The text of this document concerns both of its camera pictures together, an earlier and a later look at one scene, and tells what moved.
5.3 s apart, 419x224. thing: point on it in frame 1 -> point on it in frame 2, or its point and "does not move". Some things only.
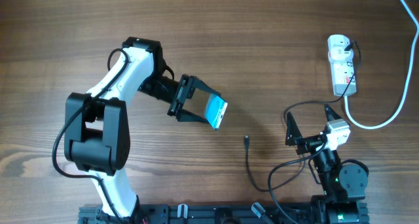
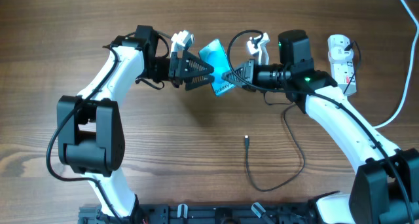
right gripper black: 294,133 -> 249,76
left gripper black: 180,95 -> 181,71
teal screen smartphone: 215,109 -> 214,54
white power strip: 340,55 does not move
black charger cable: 246,138 does not move
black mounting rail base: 216,213 does not move
